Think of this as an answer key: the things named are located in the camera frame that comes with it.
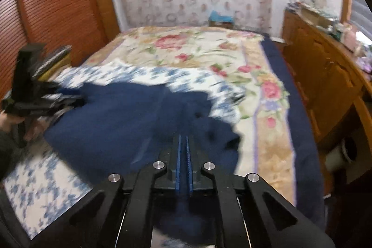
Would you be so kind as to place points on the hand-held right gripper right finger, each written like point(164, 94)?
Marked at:
point(189, 163)

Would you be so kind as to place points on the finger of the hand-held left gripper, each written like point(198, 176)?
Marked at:
point(64, 101)

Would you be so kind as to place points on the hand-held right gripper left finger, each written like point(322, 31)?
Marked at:
point(178, 163)

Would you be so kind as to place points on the navy printed T-shirt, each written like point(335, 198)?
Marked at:
point(130, 126)

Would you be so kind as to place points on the person's left hand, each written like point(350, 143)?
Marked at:
point(32, 134)

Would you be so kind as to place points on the yellow folded blanket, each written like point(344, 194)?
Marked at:
point(55, 74)

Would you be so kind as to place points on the wooden louvered wardrobe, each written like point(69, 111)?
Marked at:
point(58, 4)

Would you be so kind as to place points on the blue floral white sheet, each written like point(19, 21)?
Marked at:
point(43, 187)

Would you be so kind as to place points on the pink floral bedspread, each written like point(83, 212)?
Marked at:
point(203, 47)

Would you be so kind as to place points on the cardboard box with blue cloth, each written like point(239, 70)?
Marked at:
point(221, 18)

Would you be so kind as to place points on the white round container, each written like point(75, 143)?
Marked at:
point(343, 152)

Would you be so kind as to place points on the wooden cabinet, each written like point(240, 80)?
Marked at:
point(319, 62)

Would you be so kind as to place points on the open cardboard box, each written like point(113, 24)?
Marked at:
point(314, 15)

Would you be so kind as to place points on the pink bottle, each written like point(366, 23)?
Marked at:
point(350, 38)

